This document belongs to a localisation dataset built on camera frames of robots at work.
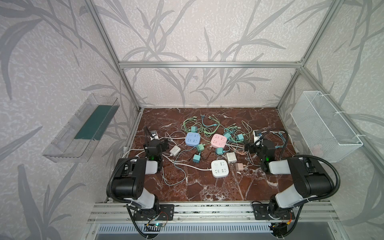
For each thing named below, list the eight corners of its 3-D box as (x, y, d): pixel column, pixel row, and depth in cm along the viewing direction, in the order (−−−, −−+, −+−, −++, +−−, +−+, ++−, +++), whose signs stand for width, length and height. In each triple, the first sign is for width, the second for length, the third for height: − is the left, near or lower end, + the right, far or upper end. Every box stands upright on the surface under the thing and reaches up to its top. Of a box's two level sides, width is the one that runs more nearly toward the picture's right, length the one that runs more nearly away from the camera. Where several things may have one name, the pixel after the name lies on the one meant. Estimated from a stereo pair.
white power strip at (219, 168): (211, 177, 87) (211, 175, 84) (210, 162, 93) (211, 159, 91) (228, 177, 87) (229, 175, 84) (226, 162, 93) (227, 159, 91)
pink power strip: (210, 147, 99) (211, 146, 97) (210, 135, 105) (210, 133, 103) (227, 147, 99) (227, 146, 97) (225, 135, 105) (226, 133, 103)
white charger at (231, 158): (228, 163, 92) (229, 162, 90) (226, 154, 95) (226, 153, 94) (236, 162, 92) (237, 161, 90) (233, 153, 96) (234, 152, 94)
